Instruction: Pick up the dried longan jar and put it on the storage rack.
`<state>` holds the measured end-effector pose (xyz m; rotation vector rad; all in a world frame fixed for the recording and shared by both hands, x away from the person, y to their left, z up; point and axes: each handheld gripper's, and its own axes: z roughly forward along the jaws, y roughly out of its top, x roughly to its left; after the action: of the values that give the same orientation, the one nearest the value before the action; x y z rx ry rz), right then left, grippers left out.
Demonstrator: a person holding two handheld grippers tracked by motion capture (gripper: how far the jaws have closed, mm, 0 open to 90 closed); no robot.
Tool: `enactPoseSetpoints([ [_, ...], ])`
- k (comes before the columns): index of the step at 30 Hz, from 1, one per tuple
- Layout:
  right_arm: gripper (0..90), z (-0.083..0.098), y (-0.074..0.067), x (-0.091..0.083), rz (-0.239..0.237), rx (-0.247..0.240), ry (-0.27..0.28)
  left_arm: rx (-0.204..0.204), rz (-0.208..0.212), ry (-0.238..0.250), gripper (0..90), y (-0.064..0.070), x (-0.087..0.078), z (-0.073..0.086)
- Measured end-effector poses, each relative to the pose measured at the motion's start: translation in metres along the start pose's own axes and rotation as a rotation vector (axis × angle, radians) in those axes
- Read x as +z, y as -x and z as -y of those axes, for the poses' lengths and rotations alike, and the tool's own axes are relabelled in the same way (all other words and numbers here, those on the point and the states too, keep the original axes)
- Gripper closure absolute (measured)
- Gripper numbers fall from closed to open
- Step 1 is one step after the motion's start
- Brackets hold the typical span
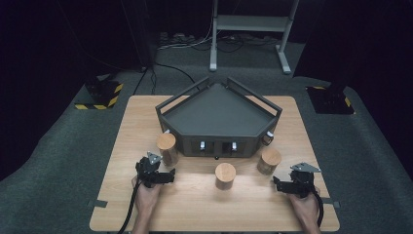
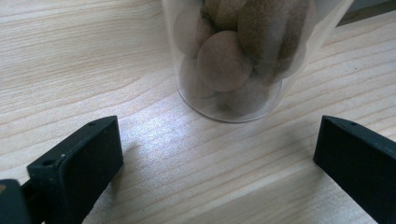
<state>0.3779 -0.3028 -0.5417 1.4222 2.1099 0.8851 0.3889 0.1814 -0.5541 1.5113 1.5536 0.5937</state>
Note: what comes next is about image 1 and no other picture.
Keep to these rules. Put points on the tall glass jar wooden lid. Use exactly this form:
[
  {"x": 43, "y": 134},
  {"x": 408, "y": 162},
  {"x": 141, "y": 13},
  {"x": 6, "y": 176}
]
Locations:
[{"x": 166, "y": 143}]

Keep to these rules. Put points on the black base with striped tape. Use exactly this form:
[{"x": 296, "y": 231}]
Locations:
[
  {"x": 100, "y": 94},
  {"x": 329, "y": 100}
]

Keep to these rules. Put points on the grey metal stand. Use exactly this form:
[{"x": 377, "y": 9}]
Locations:
[{"x": 250, "y": 23}]

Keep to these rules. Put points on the grey tape piece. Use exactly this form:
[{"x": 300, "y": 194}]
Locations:
[
  {"x": 331, "y": 202},
  {"x": 97, "y": 203}
]

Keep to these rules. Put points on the person's left hand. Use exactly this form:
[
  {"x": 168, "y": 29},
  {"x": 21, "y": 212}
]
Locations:
[{"x": 144, "y": 198}]

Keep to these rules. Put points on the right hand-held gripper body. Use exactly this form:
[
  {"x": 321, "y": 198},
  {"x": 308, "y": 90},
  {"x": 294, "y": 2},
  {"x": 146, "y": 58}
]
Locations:
[{"x": 300, "y": 182}]

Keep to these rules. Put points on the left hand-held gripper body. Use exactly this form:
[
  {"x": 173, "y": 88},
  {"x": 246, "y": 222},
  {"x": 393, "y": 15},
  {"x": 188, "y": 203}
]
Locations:
[{"x": 147, "y": 170}]

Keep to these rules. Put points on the dark grey corner shelf rack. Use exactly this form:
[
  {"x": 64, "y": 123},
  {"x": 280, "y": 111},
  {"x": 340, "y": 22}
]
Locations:
[{"x": 217, "y": 113}]

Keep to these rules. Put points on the person's right hand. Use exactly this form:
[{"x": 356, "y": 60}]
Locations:
[{"x": 305, "y": 206}]

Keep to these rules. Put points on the short glass jar wooden lid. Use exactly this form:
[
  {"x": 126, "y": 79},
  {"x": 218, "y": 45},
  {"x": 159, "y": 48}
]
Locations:
[{"x": 270, "y": 157}]

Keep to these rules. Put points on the medium glass jar wooden lid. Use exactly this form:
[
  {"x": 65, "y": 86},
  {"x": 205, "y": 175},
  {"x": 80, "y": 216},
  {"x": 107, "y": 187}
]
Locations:
[{"x": 225, "y": 172}]

